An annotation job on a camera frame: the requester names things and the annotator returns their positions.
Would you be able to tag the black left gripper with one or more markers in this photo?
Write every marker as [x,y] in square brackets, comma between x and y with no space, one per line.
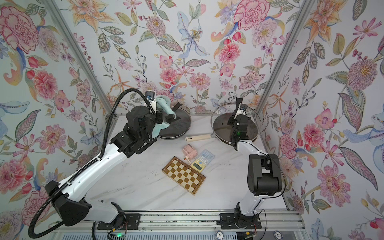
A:
[159,117]

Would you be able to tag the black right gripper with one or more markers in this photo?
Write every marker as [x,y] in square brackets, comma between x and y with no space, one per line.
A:
[238,117]

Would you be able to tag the glass pot lid black handle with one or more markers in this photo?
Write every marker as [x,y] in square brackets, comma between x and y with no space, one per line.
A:
[240,129]

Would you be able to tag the light green cloth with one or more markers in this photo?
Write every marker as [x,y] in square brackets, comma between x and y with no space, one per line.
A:
[164,105]

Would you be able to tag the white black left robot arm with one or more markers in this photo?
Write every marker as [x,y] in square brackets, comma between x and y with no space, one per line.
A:
[68,197]

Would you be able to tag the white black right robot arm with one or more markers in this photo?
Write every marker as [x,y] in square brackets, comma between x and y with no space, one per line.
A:
[264,177]

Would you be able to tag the glass lid on black pan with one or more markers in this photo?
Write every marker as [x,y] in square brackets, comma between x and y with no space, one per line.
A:
[178,126]

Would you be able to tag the brown frying pan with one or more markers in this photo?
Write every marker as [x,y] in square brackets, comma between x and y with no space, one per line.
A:
[207,136]

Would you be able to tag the black frying pan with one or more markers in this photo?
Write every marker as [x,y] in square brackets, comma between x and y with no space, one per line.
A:
[177,128]

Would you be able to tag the pink small box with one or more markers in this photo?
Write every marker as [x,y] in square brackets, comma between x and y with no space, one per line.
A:
[189,152]

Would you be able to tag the yellow blue calculator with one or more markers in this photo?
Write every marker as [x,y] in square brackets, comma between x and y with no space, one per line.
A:
[202,160]

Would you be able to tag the wooden chessboard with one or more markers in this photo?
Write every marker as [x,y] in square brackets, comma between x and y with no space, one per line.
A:
[184,175]

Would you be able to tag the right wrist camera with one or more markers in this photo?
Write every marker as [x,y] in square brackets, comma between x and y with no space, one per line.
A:
[242,110]

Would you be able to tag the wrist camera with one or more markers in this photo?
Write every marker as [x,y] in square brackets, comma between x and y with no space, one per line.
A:
[242,110]
[151,98]

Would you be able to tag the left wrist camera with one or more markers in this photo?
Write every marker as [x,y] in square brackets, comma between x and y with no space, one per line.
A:
[151,98]

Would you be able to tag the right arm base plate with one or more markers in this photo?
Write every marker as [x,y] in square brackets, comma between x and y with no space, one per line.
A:
[232,221]

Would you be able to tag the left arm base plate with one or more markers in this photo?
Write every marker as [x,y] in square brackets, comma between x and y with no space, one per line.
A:
[128,222]

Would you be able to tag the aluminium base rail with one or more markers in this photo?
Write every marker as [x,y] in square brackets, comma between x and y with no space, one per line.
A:
[191,225]

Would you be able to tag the aluminium corner frame right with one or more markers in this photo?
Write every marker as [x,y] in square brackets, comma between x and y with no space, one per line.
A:
[303,13]

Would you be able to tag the aluminium corner frame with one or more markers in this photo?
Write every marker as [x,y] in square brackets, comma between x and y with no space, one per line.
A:
[303,13]
[68,36]

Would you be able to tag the aluminium corner frame left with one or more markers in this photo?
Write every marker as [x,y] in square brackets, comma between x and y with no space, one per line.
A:
[68,36]

